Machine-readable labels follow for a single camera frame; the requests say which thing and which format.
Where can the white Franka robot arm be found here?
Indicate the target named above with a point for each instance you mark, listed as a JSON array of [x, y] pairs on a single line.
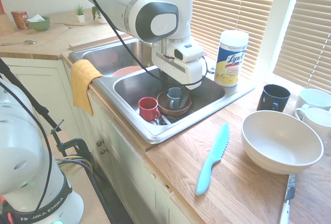
[[165, 1]]

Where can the yellow dish towel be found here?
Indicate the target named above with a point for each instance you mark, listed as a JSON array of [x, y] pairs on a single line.
[[81, 84]]

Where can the white mug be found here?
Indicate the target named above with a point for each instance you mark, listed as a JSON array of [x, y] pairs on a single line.
[[313, 98], [316, 120]]

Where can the red mug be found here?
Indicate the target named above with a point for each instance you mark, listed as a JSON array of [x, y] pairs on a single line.
[[148, 108]]

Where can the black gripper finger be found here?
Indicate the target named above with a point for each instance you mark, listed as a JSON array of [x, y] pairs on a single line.
[[164, 76], [184, 97]]

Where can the black clamp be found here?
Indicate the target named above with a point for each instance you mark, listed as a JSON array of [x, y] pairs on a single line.
[[67, 146]]

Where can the brown bowl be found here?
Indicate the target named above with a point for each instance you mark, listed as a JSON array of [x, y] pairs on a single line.
[[165, 107]]

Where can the white paper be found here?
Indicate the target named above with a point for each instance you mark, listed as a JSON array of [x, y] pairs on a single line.
[[36, 18]]

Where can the pink bowl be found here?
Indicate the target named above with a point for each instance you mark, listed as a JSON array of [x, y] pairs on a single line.
[[124, 72]]

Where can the metal sink drain strainer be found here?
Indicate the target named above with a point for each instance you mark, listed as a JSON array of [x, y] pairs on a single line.
[[166, 120]]

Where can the round cabinet knob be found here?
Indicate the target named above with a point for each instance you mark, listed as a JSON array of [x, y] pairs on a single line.
[[99, 143], [103, 152]]

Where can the narrow wooden window blind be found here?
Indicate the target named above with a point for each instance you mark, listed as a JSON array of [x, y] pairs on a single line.
[[307, 35]]

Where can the teal plastic knife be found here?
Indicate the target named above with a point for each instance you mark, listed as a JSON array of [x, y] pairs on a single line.
[[216, 151]]

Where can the chrome sink sprayer base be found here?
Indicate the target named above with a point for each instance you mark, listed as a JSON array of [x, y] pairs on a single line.
[[211, 69]]

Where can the Lysol wipes canister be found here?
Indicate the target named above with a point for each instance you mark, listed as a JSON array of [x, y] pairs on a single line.
[[230, 58]]

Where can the wooden knife block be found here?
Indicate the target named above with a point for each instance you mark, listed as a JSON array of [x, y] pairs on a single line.
[[5, 24]]

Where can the metal spoon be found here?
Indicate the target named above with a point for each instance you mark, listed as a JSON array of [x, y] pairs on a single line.
[[18, 43]]

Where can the grey-blue mug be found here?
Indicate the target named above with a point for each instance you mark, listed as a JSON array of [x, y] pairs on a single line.
[[173, 96]]

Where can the orange cardboard box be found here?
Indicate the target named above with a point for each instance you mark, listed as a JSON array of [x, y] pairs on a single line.
[[18, 19]]

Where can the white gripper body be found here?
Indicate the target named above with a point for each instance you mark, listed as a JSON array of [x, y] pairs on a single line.
[[181, 71]]

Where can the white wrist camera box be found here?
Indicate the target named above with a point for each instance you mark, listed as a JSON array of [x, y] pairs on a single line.
[[188, 52]]

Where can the wide wooden window blind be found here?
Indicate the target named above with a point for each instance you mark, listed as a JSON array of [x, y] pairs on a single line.
[[232, 6]]

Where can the large white bowl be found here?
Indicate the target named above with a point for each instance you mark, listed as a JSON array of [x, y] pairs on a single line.
[[279, 143]]

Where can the stainless steel double sink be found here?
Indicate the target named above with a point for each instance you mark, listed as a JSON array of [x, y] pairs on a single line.
[[209, 92]]

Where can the leafy plant in white pot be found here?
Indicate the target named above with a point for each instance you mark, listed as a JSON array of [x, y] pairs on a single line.
[[98, 14]]

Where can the black mug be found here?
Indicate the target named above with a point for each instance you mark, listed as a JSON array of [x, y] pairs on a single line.
[[272, 98]]

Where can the green bowl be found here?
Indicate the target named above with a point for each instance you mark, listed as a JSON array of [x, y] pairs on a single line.
[[40, 24]]

